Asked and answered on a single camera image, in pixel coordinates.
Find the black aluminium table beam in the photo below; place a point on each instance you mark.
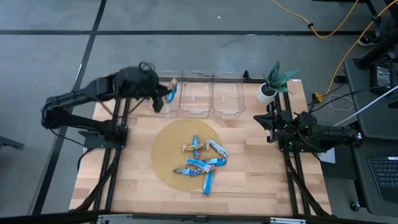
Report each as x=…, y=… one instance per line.
x=155, y=216

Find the clear plastic bin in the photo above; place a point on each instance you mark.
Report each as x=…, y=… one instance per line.
x=174, y=110
x=196, y=99
x=228, y=99

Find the dark grey desk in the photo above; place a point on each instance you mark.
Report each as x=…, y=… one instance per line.
x=373, y=124

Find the small black plug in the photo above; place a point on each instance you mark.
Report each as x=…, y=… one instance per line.
x=340, y=79

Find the red and blue Chewy bar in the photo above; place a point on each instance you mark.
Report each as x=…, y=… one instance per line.
x=197, y=164
x=196, y=139

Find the black desk leg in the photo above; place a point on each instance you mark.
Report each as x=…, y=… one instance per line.
x=373, y=54

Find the silver aluminium bracket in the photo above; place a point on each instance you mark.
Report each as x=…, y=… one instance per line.
x=113, y=218
x=287, y=221

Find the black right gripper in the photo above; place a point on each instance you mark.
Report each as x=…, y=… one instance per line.
x=280, y=127

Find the black aluminium frame rails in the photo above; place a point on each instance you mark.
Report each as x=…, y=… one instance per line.
x=291, y=186
x=112, y=186

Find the round woven yellow placemat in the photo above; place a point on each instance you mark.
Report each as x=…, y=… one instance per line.
x=168, y=155

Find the blue and brown Chewy bar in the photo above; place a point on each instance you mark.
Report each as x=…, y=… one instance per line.
x=185, y=171

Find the black keyboard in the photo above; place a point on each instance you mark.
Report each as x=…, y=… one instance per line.
x=385, y=174

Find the silver granola bar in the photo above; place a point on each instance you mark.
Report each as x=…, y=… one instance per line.
x=217, y=148

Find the black table-level camera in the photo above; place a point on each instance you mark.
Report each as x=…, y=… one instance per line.
x=201, y=218

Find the white rod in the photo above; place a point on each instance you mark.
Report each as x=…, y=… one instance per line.
x=367, y=108

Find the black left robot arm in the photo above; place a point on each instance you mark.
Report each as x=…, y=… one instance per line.
x=77, y=93

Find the black caster wheel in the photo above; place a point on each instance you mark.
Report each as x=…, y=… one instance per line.
x=355, y=206

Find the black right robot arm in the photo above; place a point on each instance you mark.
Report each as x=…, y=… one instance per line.
x=326, y=133

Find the blue and orange granola bar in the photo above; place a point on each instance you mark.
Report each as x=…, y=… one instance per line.
x=172, y=90

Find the white paper sheet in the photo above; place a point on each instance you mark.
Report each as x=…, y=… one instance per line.
x=328, y=157

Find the snake plant in white pot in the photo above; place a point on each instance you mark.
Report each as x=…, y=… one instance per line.
x=266, y=95

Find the black aluminium cross rail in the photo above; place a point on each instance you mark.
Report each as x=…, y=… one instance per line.
x=252, y=80

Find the person's shoe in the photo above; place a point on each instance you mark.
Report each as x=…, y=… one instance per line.
x=370, y=40

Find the black power brick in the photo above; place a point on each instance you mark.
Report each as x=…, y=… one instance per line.
x=383, y=76

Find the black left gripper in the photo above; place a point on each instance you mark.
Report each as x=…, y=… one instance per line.
x=136, y=82

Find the blue chocolate chip granola bar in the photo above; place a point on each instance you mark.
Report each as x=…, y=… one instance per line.
x=207, y=185

